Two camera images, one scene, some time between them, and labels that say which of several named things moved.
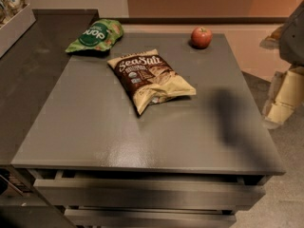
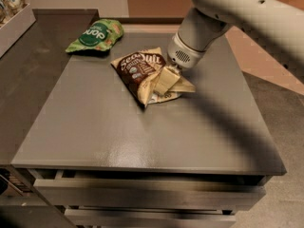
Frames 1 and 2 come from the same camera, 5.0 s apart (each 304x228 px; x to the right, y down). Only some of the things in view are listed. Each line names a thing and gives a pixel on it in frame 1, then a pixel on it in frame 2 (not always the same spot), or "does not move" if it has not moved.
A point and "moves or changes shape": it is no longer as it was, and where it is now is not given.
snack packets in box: x=11 y=2 does not move
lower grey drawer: x=110 y=218 does not move
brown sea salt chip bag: x=147 y=79 moves or changes shape
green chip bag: x=100 y=34 does not move
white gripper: x=293 y=38 to x=183 y=54
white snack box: x=15 y=27 does not move
